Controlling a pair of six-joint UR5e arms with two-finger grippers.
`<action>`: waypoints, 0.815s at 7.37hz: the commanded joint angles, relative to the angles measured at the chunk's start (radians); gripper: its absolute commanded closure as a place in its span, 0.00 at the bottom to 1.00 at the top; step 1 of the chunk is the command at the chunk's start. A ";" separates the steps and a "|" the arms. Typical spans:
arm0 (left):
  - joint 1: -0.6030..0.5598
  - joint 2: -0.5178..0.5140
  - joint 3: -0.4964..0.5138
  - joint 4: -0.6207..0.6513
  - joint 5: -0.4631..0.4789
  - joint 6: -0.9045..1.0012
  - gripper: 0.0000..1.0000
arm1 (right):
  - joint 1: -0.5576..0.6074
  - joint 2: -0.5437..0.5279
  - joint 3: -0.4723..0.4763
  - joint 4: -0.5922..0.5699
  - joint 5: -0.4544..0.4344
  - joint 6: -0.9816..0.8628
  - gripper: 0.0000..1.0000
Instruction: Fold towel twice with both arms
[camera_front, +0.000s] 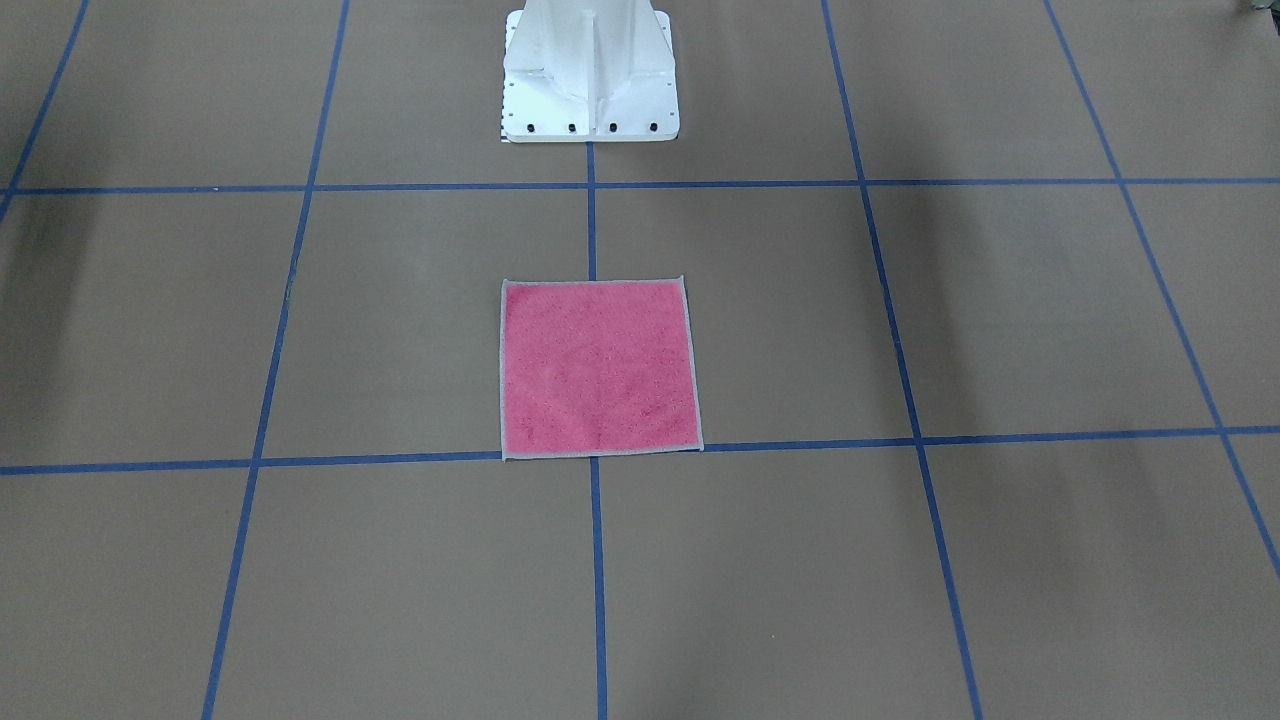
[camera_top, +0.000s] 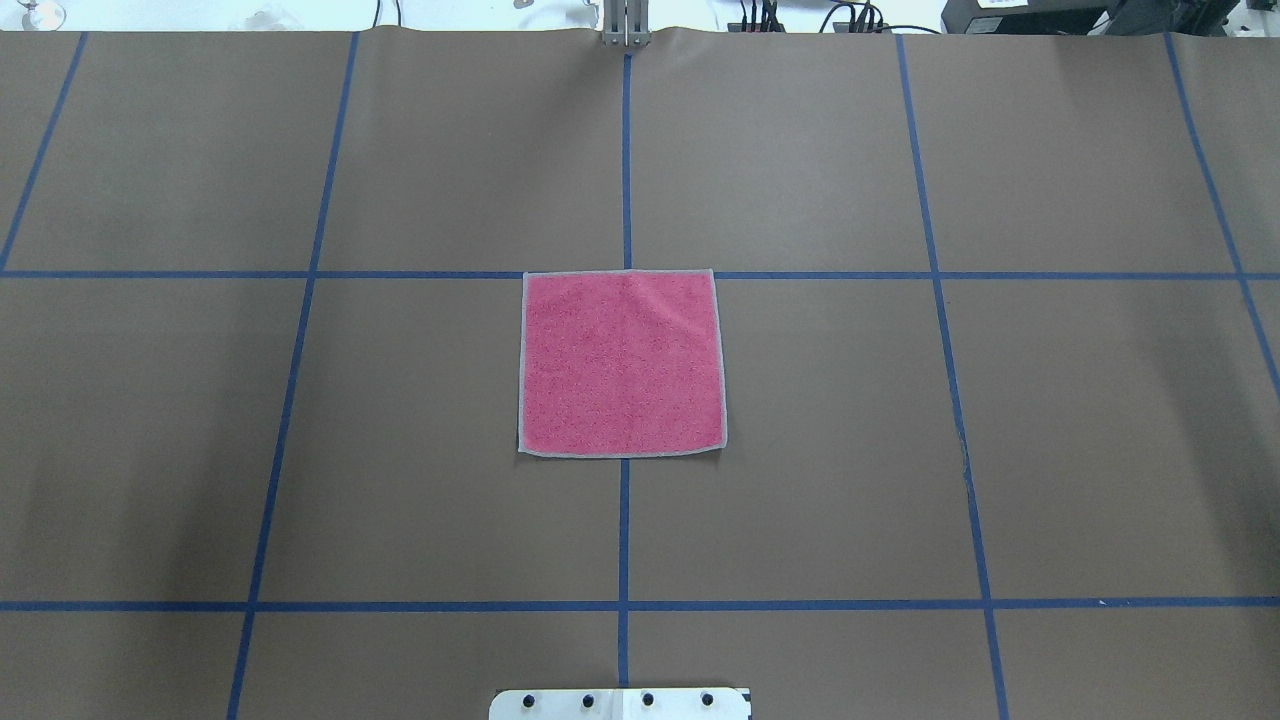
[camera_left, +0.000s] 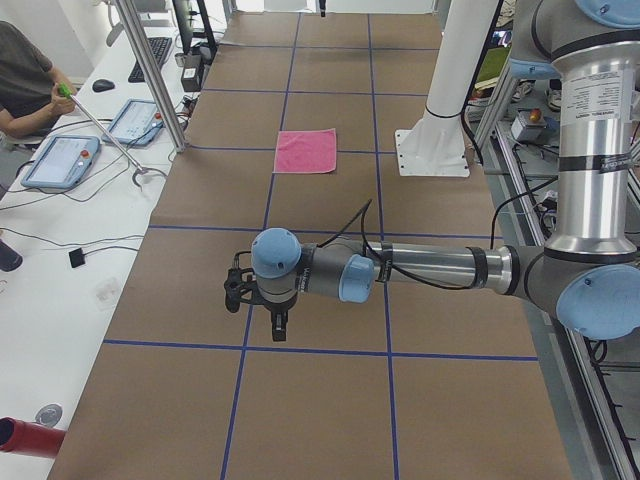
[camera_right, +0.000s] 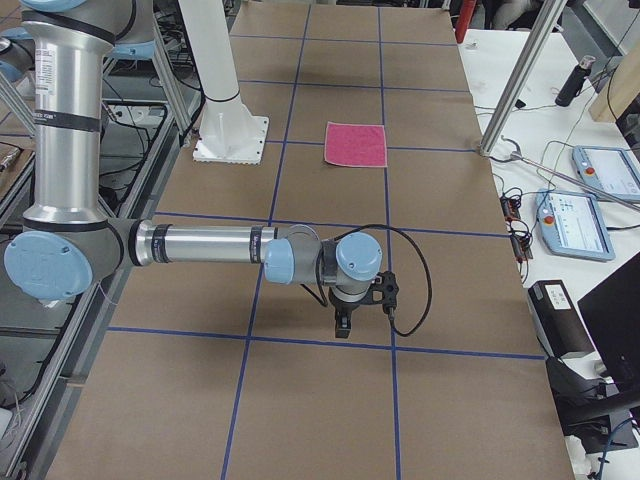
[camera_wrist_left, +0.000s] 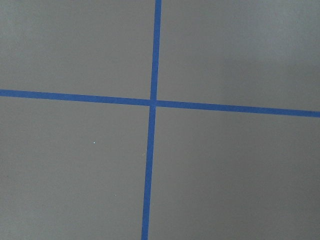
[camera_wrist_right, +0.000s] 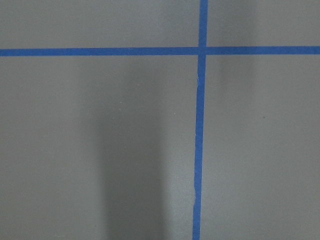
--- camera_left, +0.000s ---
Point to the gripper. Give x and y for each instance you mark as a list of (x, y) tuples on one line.
[(276, 307)]

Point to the pink and grey towel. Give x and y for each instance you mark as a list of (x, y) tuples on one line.
[(306, 152)]

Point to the small black square pad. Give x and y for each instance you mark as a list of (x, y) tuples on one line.
[(77, 257)]

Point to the far teach pendant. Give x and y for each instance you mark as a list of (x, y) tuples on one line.
[(137, 123)]

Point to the teach pendant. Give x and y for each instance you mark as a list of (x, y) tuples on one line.
[(137, 123), (63, 162)]

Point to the black power box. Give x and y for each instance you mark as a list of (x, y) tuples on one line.
[(192, 73)]

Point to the near teach pendant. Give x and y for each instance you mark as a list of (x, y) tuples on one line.
[(63, 162)]

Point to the black bottle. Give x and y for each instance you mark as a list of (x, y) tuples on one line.
[(10, 260)]

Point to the red cylinder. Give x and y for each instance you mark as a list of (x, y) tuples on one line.
[(30, 439)]

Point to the black computer mouse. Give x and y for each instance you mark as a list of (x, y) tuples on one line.
[(102, 85)]

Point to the reacher grabber tool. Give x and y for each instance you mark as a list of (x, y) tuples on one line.
[(65, 92)]

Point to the grey emergency stop box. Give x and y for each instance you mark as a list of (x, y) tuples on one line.
[(530, 124)]

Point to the seated person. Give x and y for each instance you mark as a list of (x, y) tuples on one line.
[(30, 98)]

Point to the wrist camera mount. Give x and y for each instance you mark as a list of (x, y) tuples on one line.
[(241, 286)]

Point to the aluminium frame post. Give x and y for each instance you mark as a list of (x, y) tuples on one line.
[(143, 53)]

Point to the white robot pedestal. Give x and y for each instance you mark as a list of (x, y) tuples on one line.
[(435, 146)]

